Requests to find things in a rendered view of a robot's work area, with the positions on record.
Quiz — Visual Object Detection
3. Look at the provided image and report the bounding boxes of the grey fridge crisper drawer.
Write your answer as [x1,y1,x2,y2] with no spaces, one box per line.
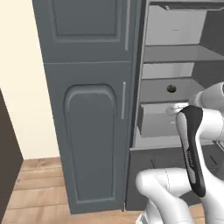
[136,101,191,139]

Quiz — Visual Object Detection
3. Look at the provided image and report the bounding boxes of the short silver cupboard handle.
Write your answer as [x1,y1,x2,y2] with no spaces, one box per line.
[121,80,127,121]

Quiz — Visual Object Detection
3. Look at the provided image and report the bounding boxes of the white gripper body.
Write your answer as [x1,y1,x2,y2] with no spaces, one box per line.
[165,101,191,117]

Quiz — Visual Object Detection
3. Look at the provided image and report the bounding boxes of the grey open fridge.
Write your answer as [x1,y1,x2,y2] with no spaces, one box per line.
[125,0,224,213]

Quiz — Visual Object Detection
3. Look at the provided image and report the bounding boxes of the dark brown cabinet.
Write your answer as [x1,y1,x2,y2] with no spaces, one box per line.
[0,89,25,221]

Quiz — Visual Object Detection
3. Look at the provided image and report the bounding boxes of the grey arched-panel cupboard door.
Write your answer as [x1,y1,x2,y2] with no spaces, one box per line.
[43,60,134,215]

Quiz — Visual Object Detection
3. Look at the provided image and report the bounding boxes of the dark grey fridge bottom drawer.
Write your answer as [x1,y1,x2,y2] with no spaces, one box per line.
[125,143,224,212]

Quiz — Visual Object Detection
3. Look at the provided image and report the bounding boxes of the grey fridge shelf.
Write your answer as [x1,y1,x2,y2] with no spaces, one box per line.
[138,76,206,105]
[142,43,224,64]

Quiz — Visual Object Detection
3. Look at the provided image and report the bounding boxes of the long silver cupboard handle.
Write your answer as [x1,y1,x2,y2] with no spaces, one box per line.
[124,0,131,52]

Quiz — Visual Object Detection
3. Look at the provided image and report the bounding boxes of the grey square-panel cupboard door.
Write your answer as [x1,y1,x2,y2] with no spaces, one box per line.
[31,0,138,64]

